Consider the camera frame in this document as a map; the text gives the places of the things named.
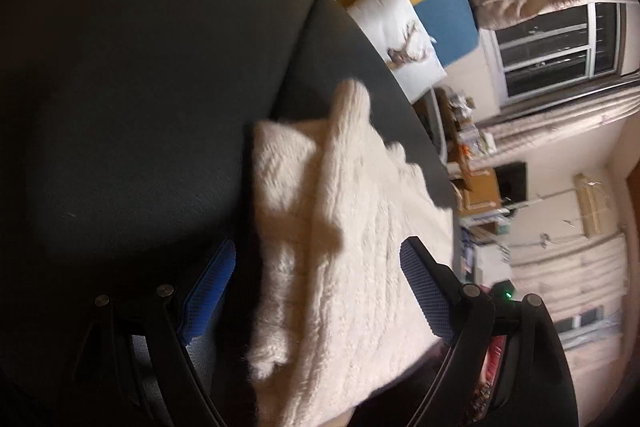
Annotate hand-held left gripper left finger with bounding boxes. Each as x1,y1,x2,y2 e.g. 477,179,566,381
70,239,238,427

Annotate person's pink patterned clothing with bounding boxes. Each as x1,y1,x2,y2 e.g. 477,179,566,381
467,334,508,425

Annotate long cardboard box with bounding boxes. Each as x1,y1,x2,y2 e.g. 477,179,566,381
572,173,609,239

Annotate black television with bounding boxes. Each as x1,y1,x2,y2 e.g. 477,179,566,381
495,162,528,208

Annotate white knitted sweater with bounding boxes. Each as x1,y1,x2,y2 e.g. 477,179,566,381
245,79,456,427

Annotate window with white frame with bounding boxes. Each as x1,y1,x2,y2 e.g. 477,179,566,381
492,2,631,100

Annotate light brown wooden stand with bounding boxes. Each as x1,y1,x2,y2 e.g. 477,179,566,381
457,169,503,215

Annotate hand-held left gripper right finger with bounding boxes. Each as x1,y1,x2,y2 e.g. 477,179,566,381
399,235,581,427

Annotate deer print pillow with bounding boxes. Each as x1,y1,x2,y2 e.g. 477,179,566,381
345,0,448,105

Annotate small window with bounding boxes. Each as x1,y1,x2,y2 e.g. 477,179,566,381
554,306,607,349

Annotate wooden side table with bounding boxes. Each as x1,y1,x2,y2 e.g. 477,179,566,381
435,87,501,168

